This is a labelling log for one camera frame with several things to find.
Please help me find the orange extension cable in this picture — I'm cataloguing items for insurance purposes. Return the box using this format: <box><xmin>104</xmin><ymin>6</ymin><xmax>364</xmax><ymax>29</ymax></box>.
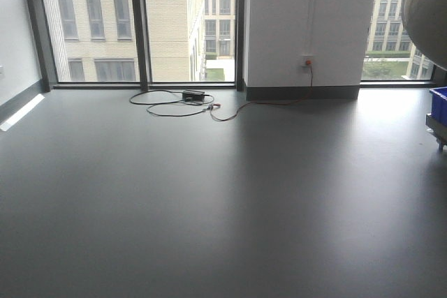
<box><xmin>207</xmin><ymin>60</ymin><xmax>314</xmax><ymax>122</ymax></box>

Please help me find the white wall socket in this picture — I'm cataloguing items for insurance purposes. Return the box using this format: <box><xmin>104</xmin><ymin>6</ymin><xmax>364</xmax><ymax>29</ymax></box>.
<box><xmin>301</xmin><ymin>54</ymin><xmax>314</xmax><ymax>73</ymax></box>

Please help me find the black floor cable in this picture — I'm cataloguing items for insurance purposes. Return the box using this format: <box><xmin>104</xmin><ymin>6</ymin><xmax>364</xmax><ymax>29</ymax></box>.
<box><xmin>129</xmin><ymin>89</ymin><xmax>215</xmax><ymax>117</ymax></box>

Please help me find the dark window frame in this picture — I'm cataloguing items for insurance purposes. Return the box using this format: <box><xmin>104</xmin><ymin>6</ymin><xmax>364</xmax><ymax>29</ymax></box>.
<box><xmin>27</xmin><ymin>0</ymin><xmax>445</xmax><ymax>100</ymax></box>

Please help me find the white plastic trash bin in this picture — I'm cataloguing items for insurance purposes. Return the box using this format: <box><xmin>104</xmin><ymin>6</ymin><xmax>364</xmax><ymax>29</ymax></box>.
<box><xmin>402</xmin><ymin>0</ymin><xmax>446</xmax><ymax>69</ymax></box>

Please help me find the blue crate on cart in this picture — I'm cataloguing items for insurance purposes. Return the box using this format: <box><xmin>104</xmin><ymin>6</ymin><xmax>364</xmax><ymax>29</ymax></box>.
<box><xmin>430</xmin><ymin>87</ymin><xmax>447</xmax><ymax>126</ymax></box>

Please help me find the black power adapter box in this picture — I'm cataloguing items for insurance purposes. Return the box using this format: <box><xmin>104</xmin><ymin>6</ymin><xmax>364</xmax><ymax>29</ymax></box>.
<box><xmin>182</xmin><ymin>90</ymin><xmax>206</xmax><ymax>102</ymax></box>

